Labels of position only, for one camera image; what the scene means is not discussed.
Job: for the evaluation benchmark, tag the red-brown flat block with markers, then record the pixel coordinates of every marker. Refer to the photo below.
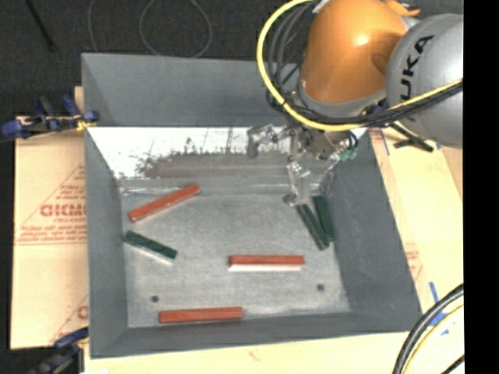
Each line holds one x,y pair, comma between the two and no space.
200,315
163,203
266,260

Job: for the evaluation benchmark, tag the dark green flat block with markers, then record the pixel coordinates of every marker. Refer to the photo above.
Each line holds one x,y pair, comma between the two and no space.
325,218
150,244
313,228

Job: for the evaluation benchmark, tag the brown cardboard board, red print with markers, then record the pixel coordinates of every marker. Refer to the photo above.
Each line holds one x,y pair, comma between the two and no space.
47,248

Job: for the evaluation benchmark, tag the grey metal bin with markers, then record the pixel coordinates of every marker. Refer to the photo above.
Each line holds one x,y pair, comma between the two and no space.
234,286

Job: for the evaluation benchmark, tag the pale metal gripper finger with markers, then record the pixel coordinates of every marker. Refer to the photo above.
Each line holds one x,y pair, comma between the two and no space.
298,183
262,135

